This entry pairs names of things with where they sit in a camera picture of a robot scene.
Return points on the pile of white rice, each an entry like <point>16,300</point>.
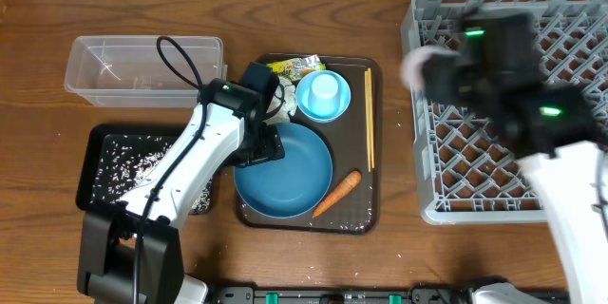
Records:
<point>126,161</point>

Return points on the dark blue plate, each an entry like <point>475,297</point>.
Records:
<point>293,185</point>

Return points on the grey dishwasher rack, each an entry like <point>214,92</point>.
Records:
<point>464,176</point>

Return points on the green snack wrapper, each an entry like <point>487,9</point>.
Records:
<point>296,68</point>

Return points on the black waste tray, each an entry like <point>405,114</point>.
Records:
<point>95,152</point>

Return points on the light blue bowl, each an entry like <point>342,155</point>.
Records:
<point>302,96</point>

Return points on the left wooden chopstick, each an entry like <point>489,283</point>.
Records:
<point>367,113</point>

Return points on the wooden chopstick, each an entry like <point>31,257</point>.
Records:
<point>367,113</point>
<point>371,119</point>

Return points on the crumpled white tissue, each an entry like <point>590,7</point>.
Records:
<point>283,105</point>

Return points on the light blue cup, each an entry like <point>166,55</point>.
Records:
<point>324,95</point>

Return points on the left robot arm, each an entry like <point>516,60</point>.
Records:
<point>131,248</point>

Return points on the orange carrot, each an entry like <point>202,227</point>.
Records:
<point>338,193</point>

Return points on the clear plastic bin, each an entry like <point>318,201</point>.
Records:
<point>127,71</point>

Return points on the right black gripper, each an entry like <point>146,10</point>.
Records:
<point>446,98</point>

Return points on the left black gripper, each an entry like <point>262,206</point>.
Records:
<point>275,151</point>

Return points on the pale pink cup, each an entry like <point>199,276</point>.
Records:
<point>411,69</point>

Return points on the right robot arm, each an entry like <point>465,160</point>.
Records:
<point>555,138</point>

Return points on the right wooden chopstick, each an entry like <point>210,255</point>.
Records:
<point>371,119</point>

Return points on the brown serving tray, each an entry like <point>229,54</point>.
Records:
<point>346,138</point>

